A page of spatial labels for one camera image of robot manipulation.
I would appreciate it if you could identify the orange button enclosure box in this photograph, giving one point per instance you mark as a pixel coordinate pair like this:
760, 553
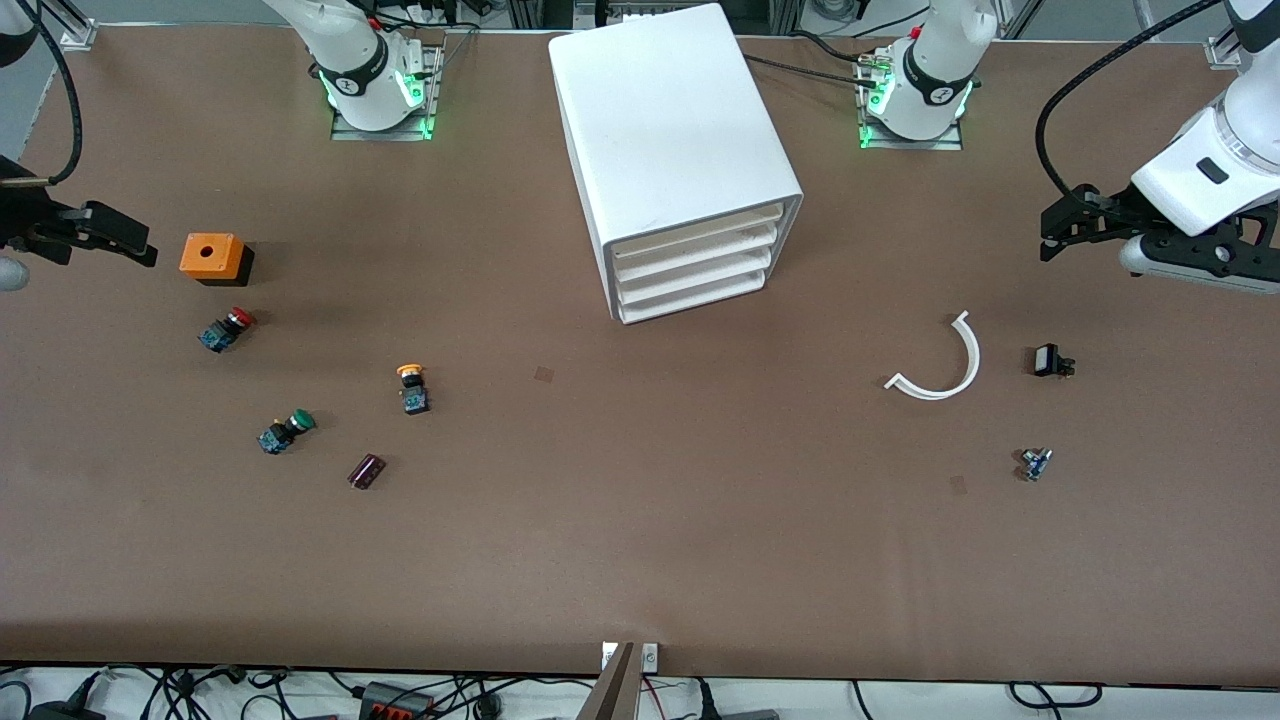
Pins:
210, 255

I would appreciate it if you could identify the white drawer tray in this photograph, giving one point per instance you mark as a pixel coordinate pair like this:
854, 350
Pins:
700, 292
700, 232
700, 251
700, 270

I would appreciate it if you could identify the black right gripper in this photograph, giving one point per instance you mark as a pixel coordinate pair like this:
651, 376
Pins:
25, 217

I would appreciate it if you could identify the white drawer cabinet housing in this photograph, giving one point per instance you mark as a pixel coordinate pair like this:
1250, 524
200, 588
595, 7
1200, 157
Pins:
660, 130

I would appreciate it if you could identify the white curved plastic strip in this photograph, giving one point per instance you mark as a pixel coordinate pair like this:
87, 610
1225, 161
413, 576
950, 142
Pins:
972, 355

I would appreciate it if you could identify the red push button switch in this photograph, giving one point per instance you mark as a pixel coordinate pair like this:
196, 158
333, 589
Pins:
225, 330

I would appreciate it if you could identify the black power adapter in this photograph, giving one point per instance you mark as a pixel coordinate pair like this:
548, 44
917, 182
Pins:
65, 711

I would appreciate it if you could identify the green push button switch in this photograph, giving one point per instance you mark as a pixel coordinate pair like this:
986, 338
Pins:
285, 432

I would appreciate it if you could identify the aluminium profile corner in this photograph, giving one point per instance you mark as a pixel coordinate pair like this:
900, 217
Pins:
1222, 52
75, 33

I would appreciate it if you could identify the small black switch part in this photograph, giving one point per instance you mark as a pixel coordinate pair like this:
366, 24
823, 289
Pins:
1050, 360

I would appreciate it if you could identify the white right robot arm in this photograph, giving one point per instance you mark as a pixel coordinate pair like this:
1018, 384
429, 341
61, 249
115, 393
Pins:
360, 70

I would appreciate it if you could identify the small blue electronic part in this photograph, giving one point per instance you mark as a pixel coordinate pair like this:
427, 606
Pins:
1036, 464

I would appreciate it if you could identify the black power strip red switches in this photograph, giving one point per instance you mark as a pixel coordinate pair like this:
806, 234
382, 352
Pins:
397, 700

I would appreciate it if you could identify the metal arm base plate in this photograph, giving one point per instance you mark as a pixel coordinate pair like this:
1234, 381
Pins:
432, 90
872, 135

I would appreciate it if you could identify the yellow push button switch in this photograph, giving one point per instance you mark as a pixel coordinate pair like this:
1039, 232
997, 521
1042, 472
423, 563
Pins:
413, 390

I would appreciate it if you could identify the dark purple capacitor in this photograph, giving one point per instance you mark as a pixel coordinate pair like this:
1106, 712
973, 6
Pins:
366, 471

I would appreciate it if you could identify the small white bracket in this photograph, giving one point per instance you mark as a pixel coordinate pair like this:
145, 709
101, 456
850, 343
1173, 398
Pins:
650, 656
609, 656

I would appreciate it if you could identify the brown wooden post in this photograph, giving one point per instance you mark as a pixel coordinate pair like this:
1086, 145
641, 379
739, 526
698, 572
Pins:
612, 690

